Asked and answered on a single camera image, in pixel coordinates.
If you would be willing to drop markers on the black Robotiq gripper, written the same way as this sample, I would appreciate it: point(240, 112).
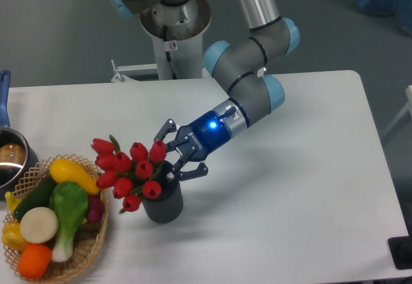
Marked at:
point(194, 142)

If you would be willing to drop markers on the red tulip bouquet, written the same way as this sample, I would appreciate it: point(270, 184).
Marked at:
point(134, 176)

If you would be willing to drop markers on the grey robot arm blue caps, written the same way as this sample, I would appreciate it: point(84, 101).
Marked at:
point(235, 68)

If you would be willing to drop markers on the dark grey ribbed vase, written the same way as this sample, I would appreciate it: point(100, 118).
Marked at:
point(168, 206)

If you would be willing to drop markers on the purple red radish toy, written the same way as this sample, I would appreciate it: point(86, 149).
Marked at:
point(96, 209)

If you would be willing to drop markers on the yellow squash toy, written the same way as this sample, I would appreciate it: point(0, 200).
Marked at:
point(65, 170)

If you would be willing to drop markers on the green bok choy toy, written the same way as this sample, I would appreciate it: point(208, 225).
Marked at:
point(69, 202)

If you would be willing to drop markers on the woven wicker basket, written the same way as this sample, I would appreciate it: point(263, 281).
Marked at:
point(88, 240)

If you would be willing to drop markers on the dark green cucumber toy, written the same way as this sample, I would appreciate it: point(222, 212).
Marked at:
point(39, 197)

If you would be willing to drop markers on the cream round radish slice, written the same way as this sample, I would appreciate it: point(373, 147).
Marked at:
point(39, 225)

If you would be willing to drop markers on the yellow banana toy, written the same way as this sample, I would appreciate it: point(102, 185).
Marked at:
point(11, 201)

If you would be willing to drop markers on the orange toy fruit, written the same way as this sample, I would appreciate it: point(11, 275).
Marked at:
point(34, 261)

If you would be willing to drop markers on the yellow bell pepper toy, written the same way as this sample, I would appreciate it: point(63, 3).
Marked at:
point(12, 236)

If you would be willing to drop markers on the black device at edge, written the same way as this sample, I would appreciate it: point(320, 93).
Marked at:
point(400, 248)

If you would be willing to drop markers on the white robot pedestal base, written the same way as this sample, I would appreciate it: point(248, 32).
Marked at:
point(177, 37)

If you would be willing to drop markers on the blue handled steel saucepan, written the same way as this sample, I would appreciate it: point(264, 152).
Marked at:
point(16, 154)

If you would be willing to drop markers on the white frame at right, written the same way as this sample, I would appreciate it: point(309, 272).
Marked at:
point(401, 118)

